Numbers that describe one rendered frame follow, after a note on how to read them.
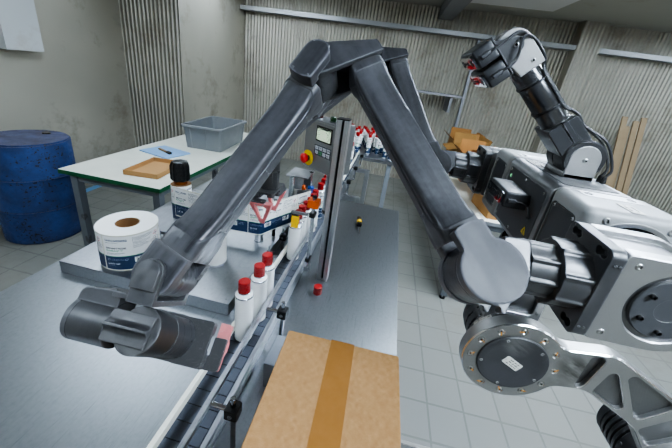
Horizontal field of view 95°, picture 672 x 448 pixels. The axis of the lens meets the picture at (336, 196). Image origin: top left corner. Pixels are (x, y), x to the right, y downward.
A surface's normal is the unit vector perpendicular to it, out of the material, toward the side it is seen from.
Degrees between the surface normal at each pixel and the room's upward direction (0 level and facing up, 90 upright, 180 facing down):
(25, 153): 90
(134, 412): 0
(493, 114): 90
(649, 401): 90
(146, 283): 51
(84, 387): 0
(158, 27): 90
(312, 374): 0
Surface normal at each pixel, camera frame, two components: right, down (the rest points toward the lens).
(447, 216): -0.18, -0.48
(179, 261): -0.05, -0.31
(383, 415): 0.13, -0.92
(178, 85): -0.18, 0.36
